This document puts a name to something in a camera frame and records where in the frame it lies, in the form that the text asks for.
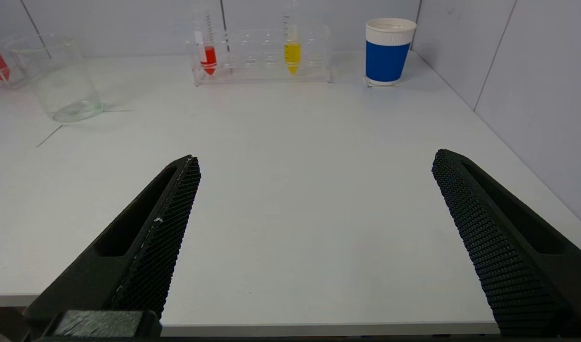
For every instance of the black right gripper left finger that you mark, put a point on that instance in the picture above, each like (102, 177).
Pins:
(143, 266)

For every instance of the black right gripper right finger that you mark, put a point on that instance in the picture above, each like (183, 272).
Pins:
(509, 266)

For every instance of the clear glass beaker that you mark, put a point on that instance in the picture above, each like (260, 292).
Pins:
(64, 90)

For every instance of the red pigment tube white label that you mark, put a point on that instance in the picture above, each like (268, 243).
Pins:
(208, 57)

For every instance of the yellow pigment test tube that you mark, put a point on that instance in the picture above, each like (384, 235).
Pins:
(292, 54)

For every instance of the blue white paper cup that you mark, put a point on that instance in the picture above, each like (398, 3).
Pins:
(386, 59)

